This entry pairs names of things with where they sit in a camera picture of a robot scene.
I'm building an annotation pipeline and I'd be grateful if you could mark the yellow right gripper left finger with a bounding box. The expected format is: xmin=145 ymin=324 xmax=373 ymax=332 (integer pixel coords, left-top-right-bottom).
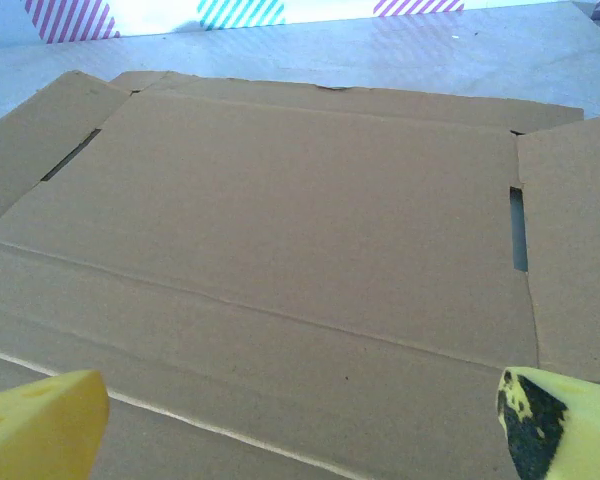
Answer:
xmin=0 ymin=369 xmax=110 ymax=480

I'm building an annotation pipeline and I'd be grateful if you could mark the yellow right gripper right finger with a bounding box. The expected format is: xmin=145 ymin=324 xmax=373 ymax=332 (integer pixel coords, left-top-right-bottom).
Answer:
xmin=495 ymin=366 xmax=600 ymax=480

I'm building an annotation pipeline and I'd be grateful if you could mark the brown cardboard box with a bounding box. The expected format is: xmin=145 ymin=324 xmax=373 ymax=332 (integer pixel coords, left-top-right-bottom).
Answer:
xmin=0 ymin=69 xmax=600 ymax=480

